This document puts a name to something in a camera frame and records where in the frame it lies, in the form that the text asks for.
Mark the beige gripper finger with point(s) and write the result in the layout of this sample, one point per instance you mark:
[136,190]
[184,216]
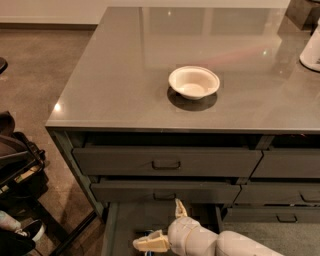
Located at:
[180,210]
[155,241]

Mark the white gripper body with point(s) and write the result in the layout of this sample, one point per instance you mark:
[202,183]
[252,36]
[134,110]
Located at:
[180,232]

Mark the grey open bottom drawer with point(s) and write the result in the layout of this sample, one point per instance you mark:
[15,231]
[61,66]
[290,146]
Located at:
[128,221]

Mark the grey bottom right drawer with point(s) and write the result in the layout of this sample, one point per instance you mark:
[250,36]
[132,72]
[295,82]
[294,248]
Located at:
[273,214]

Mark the grey middle left drawer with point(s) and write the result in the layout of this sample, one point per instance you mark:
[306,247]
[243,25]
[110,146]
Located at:
[161,189]

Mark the grey middle right drawer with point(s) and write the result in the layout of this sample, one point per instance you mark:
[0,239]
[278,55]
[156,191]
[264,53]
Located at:
[279,193]

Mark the grey top left drawer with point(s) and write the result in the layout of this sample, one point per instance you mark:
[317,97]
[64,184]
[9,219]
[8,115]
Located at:
[168,155]

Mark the grey top right drawer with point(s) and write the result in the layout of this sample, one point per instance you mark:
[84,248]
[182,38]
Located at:
[291,156]

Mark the grey counter cabinet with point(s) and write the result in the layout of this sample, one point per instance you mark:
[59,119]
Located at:
[120,84]

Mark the white appliance on counter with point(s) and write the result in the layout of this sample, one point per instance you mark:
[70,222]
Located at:
[310,56]

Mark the white paper bowl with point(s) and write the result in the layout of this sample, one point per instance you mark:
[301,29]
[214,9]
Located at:
[194,82]

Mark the black round object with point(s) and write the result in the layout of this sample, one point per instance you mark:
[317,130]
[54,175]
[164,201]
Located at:
[3,65]

